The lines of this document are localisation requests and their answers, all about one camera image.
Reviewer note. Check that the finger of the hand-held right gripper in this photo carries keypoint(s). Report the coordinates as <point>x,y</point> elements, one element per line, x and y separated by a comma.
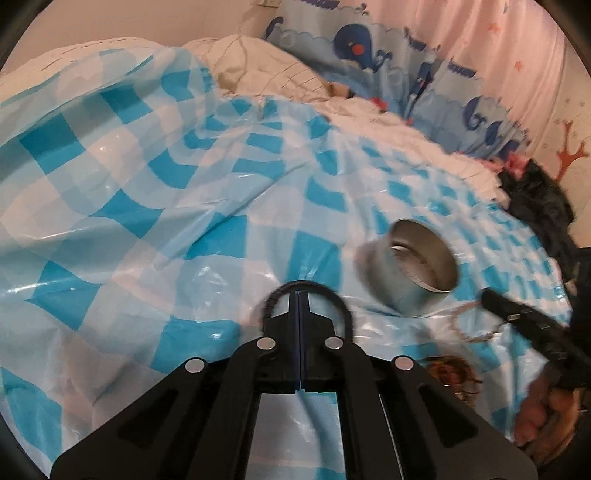
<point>517,318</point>

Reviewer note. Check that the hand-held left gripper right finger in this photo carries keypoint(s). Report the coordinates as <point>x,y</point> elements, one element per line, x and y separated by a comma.
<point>305,332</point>

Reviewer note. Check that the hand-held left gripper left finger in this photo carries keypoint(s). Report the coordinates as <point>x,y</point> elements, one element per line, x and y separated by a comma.
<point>293,332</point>

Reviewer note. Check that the round metal tin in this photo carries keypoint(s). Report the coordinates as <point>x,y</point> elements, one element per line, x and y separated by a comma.
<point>392,281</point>

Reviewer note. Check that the person's right hand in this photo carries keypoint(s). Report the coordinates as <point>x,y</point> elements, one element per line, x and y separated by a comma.
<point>535,410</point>

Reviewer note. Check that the pile of black clothes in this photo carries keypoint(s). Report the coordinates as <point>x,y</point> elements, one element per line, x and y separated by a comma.
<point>540,207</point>

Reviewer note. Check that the pink cloth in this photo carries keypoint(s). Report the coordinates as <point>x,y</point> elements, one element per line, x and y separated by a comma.
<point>512,164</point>

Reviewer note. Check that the blue checked plastic sheet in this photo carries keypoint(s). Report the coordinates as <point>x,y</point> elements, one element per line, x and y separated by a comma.
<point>138,207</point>

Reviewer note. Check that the white wardrobe with tree decal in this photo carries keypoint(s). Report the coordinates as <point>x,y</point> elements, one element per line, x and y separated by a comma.
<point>577,124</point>

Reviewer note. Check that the small red object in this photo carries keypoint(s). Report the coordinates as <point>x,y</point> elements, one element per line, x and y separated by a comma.
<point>378,104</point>

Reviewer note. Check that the white quilt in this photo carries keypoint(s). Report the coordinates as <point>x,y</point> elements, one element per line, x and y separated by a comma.
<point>258,60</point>

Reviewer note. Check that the pink whale print curtain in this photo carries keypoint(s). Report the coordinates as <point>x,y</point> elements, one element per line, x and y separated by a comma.
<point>485,37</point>

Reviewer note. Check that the white wall socket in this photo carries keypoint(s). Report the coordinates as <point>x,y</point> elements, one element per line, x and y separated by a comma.
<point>268,2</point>

